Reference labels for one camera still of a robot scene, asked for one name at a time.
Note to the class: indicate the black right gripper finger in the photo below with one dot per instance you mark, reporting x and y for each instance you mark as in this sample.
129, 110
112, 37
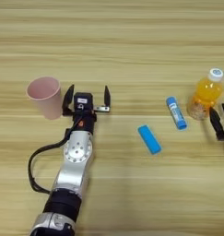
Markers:
217, 124

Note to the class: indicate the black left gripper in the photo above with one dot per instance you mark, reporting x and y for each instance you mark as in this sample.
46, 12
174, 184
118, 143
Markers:
84, 122

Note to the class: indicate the orange juice bottle white cap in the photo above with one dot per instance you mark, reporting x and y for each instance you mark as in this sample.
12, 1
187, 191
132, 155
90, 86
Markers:
207, 92

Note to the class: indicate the blue glue stick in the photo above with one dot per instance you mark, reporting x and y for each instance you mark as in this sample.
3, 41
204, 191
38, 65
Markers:
176, 113

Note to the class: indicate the blue bar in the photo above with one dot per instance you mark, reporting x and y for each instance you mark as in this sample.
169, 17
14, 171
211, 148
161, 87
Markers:
149, 139

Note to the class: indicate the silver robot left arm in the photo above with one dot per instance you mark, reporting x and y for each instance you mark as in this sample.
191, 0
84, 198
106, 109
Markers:
76, 153

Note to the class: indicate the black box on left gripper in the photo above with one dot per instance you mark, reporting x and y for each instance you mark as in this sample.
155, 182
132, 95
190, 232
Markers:
83, 101

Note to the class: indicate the pink plastic cup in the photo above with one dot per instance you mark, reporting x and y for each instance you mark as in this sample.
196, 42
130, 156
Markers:
46, 100

